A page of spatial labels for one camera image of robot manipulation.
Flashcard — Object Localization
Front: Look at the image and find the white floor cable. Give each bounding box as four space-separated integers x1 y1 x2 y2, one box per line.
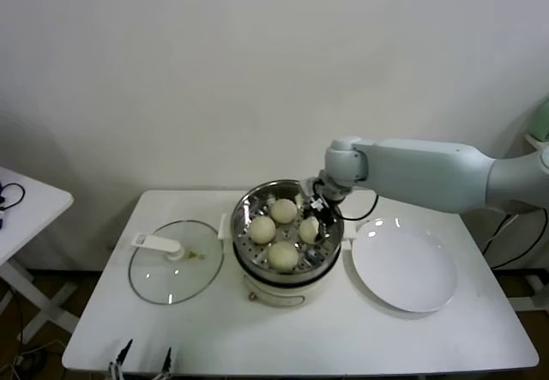
19 339 68 358

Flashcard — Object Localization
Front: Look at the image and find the black looped cable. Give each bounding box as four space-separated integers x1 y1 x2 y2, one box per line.
0 182 26 214

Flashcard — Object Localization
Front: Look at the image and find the black power adapter cable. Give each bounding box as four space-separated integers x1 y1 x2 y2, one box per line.
480 208 549 269

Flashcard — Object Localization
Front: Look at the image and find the cream electric cooker base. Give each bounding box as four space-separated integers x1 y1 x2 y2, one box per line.
233 242 342 311

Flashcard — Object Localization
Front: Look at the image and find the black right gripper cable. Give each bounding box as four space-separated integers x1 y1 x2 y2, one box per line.
341 193 381 222

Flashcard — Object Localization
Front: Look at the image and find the pale green appliance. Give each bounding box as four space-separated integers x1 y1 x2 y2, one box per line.
529 99 549 141

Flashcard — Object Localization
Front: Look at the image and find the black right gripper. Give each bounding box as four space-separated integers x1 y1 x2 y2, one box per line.
301 175 345 244

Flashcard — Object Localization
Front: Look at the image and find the white steamed baozi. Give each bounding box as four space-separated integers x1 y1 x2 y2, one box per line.
249 215 277 244
268 241 299 273
269 198 298 226
298 217 321 244

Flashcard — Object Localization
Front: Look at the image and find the black floor cable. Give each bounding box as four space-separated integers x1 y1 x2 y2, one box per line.
0 287 51 380

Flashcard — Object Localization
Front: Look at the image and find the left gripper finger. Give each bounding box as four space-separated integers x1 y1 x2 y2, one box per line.
156 347 173 380
106 339 134 380

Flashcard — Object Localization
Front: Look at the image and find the glass lid with white handle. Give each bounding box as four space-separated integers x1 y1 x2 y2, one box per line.
128 220 226 307

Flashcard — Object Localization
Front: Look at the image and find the stainless steel steamer basket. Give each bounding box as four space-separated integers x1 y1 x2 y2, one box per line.
217 178 359 277

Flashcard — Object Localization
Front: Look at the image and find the white folding side table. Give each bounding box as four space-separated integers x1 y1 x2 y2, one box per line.
0 167 81 347

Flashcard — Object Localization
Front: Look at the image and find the white round plate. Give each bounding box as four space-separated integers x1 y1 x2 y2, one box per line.
351 217 458 314

